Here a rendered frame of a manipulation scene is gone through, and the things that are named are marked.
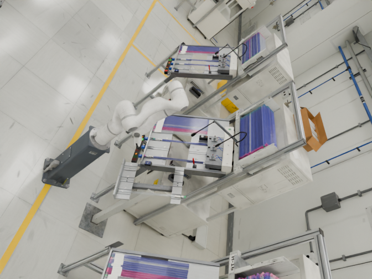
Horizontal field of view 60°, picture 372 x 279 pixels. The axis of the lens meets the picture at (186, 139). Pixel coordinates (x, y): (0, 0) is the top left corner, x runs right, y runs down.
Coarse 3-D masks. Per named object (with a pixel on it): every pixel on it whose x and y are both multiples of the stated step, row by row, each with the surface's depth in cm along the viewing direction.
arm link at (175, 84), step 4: (176, 80) 227; (172, 84) 224; (176, 84) 224; (180, 84) 226; (168, 88) 229; (172, 88) 224; (176, 88) 223; (180, 88) 224; (168, 112) 240; (172, 112) 240
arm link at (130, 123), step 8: (176, 96) 222; (184, 96) 222; (144, 104) 225; (152, 104) 222; (160, 104) 222; (168, 104) 221; (176, 104) 220; (184, 104) 220; (144, 112) 222; (152, 112) 225; (128, 120) 221; (136, 120) 221; (144, 120) 227; (128, 128) 222; (136, 128) 226
